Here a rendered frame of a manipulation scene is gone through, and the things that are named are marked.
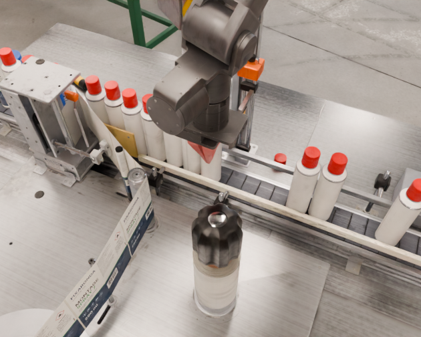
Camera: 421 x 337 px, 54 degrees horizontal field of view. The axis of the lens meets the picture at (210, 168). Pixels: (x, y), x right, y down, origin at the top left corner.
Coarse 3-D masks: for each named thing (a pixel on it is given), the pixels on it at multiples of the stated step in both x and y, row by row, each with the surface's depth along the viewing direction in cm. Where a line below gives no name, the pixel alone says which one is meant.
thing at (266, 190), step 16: (176, 176) 105; (224, 176) 105; (240, 176) 105; (256, 192) 103; (272, 192) 102; (288, 192) 102; (256, 208) 99; (336, 208) 99; (304, 224) 96; (336, 224) 96; (352, 224) 96; (368, 224) 96; (400, 240) 94; (416, 240) 94; (384, 256) 91
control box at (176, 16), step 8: (160, 0) 76; (168, 0) 73; (176, 0) 70; (184, 0) 70; (160, 8) 78; (168, 8) 75; (176, 8) 71; (184, 8) 71; (232, 8) 76; (168, 16) 76; (176, 16) 73; (176, 24) 74
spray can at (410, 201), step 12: (420, 180) 79; (408, 192) 80; (420, 192) 77; (396, 204) 83; (408, 204) 80; (420, 204) 80; (396, 216) 84; (408, 216) 82; (384, 228) 89; (396, 228) 86; (384, 240) 91; (396, 240) 90
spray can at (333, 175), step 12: (336, 156) 82; (324, 168) 86; (336, 168) 82; (324, 180) 85; (336, 180) 84; (324, 192) 88; (336, 192) 87; (312, 204) 94; (324, 204) 90; (312, 216) 96; (324, 216) 94
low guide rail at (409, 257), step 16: (144, 160) 105; (160, 160) 104; (192, 176) 101; (224, 192) 100; (240, 192) 98; (272, 208) 96; (288, 208) 95; (320, 224) 92; (352, 240) 92; (368, 240) 90; (400, 256) 88; (416, 256) 87
